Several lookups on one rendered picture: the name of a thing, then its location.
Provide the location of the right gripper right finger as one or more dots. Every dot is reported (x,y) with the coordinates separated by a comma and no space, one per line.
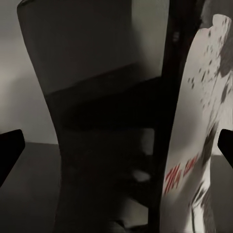
(225,144)

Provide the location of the bottle of coffee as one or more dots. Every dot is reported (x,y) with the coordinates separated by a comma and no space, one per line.
(136,90)

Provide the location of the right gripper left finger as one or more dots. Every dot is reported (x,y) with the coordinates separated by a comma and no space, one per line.
(11,146)

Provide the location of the shelf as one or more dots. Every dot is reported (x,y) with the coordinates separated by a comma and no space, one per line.
(29,194)

